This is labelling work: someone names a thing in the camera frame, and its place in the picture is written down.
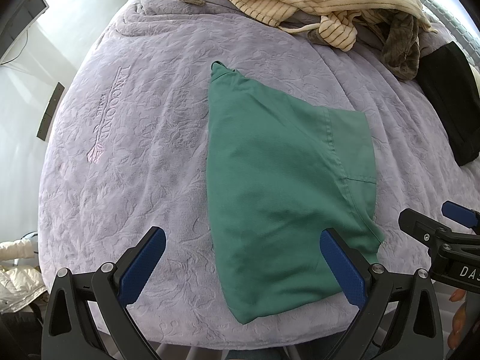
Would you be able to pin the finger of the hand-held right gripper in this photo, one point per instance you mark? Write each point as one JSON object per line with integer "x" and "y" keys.
{"x": 422, "y": 228}
{"x": 461, "y": 215}

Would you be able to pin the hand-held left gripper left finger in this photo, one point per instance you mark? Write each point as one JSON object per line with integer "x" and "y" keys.
{"x": 144, "y": 266}

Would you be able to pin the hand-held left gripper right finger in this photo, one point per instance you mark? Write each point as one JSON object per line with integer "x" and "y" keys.
{"x": 343, "y": 268}

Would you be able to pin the green work jacket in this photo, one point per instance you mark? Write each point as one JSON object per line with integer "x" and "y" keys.
{"x": 277, "y": 195}

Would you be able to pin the person's right hand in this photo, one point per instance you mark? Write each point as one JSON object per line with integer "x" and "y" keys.
{"x": 459, "y": 318}

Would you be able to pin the lavender embossed blanket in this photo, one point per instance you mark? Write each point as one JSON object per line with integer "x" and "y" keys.
{"x": 131, "y": 195}

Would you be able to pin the black cloth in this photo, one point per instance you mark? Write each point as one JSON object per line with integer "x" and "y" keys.
{"x": 457, "y": 93}

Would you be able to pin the white puffer jacket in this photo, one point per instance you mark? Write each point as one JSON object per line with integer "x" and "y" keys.
{"x": 18, "y": 285}

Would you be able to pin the grey-brown fleece garment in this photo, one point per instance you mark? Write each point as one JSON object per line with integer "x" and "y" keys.
{"x": 403, "y": 52}

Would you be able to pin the white quilted pillow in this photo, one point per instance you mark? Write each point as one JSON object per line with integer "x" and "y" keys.
{"x": 446, "y": 18}

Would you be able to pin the dark wall panel strip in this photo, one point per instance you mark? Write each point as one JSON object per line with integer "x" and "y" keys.
{"x": 50, "y": 110}

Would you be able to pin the dark wall screen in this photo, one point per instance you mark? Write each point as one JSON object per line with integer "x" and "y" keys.
{"x": 22, "y": 18}

